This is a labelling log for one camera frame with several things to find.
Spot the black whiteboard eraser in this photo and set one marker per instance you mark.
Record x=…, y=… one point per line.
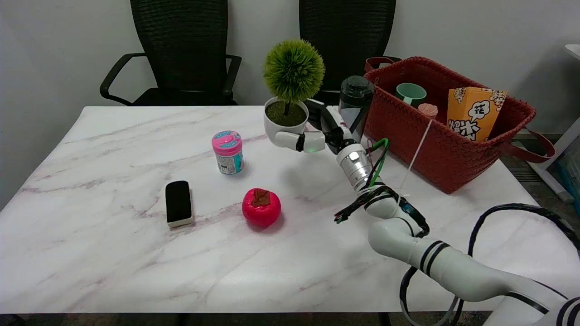
x=178, y=202

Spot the orange popcorn box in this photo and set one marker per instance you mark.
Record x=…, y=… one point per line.
x=473, y=113

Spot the red toy persimmon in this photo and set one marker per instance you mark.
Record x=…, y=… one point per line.
x=261, y=207

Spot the white zip tie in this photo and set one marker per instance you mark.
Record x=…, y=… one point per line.
x=414, y=158

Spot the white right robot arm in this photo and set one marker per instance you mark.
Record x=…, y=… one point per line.
x=453, y=267

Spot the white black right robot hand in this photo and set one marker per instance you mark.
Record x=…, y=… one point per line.
x=337, y=135

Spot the blue storage bin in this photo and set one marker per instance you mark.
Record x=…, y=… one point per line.
x=572, y=176

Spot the small pink cup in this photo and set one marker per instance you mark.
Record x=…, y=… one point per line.
x=428, y=110

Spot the green potted plant white pot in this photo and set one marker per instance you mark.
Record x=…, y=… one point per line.
x=293, y=72

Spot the pink lid gum jar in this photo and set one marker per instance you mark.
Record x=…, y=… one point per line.
x=228, y=153

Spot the grey transparent water bottle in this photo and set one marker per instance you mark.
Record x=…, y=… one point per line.
x=355, y=104

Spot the green mug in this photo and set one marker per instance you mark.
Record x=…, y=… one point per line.
x=411, y=93

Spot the black mesh office chair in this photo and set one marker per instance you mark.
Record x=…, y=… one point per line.
x=181, y=45
x=349, y=40

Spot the red woven basket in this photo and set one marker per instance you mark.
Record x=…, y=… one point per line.
x=435, y=149

